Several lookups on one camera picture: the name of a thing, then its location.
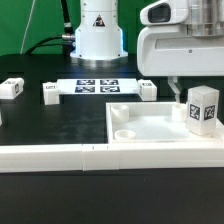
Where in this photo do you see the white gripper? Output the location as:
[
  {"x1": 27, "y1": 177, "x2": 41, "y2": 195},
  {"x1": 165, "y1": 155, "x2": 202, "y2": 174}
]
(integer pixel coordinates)
[{"x1": 137, "y1": 0, "x2": 224, "y2": 102}]

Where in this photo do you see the white square tabletop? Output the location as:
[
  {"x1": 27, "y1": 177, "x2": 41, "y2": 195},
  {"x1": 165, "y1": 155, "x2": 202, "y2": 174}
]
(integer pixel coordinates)
[{"x1": 106, "y1": 102, "x2": 224, "y2": 143}]

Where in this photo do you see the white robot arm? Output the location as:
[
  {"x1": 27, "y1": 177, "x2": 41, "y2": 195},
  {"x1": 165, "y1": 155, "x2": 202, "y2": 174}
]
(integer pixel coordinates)
[{"x1": 70, "y1": 0, "x2": 224, "y2": 81}]

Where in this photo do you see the white L-shaped fence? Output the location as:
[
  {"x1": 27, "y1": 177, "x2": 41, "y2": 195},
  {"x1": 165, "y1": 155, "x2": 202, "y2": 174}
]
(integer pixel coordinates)
[{"x1": 0, "y1": 141, "x2": 224, "y2": 173}]

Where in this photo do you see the apriltag base plate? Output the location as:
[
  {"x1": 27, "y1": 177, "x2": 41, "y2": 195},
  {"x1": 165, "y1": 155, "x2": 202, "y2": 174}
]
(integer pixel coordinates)
[{"x1": 57, "y1": 78, "x2": 138, "y2": 95}]

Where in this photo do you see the black cable bundle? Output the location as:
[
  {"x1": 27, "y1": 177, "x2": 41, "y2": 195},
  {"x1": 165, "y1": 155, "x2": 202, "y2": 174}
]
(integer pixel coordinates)
[{"x1": 25, "y1": 0, "x2": 77, "y2": 55}]

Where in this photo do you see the white thin cable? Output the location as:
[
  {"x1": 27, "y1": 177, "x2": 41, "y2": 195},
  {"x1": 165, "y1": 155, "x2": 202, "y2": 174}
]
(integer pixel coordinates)
[{"x1": 19, "y1": 0, "x2": 37, "y2": 55}]

